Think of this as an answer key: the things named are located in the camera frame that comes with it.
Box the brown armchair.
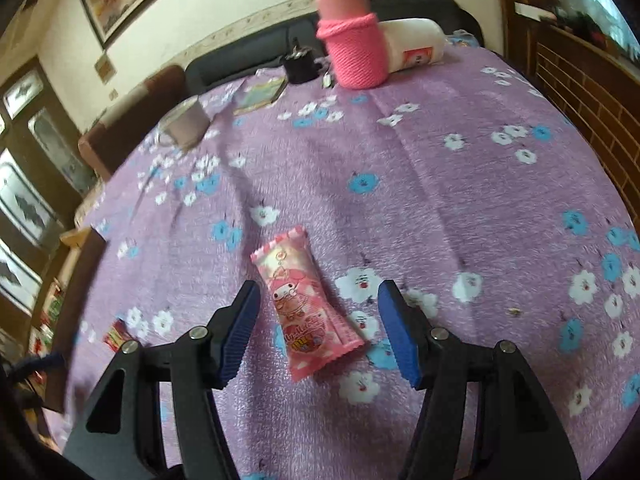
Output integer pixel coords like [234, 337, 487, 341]
[78, 64, 188, 182]

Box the cardboard box tray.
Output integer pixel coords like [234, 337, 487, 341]
[29, 226, 106, 414]

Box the black sofa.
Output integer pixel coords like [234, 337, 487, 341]
[186, 0, 485, 96]

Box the small red candy packet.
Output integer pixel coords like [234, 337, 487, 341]
[103, 318, 134, 352]

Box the small black cup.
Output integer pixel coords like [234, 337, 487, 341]
[281, 46, 322, 86]

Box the pink cartoon candy packet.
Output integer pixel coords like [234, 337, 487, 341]
[250, 226, 364, 382]

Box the small green booklet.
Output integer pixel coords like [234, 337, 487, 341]
[233, 77, 288, 116]

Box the wooden glass-panel door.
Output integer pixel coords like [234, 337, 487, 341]
[1, 56, 96, 344]

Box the purple floral tablecloth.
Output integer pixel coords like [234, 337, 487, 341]
[65, 48, 639, 479]

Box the pink knit-sleeved bottle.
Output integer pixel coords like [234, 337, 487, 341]
[316, 0, 388, 90]

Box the white ceramic mug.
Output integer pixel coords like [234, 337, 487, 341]
[156, 96, 210, 150]

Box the white plastic jar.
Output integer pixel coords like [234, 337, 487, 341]
[378, 18, 446, 73]

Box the wooden cabinet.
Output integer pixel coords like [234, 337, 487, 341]
[500, 0, 639, 219]

